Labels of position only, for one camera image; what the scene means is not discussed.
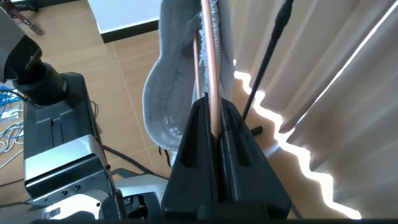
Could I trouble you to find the black cable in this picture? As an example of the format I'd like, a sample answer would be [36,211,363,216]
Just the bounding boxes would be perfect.
[102,144,170,181]

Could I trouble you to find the blue cable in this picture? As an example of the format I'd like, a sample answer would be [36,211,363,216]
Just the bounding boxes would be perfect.
[0,85,24,110]

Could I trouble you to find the pink clothes hanger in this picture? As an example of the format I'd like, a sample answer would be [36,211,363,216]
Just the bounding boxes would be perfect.
[192,0,223,141]

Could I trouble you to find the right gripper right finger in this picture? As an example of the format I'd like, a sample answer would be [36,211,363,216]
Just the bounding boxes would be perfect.
[219,97,292,218]

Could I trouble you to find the white cable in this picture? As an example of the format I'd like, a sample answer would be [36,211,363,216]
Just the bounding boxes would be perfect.
[0,119,25,169]

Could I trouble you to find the beige curtain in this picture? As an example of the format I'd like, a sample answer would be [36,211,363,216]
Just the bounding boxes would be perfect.
[228,0,398,218]

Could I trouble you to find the black clothes rack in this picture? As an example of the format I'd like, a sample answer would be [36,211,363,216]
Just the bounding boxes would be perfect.
[241,0,295,137]

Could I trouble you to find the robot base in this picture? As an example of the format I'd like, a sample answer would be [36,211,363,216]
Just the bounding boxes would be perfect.
[0,133,170,220]

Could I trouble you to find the pale grey shorts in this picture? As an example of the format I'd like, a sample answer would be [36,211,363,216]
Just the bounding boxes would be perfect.
[142,0,236,169]

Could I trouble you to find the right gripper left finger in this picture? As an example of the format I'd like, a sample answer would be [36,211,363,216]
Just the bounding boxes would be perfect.
[161,91,220,218]

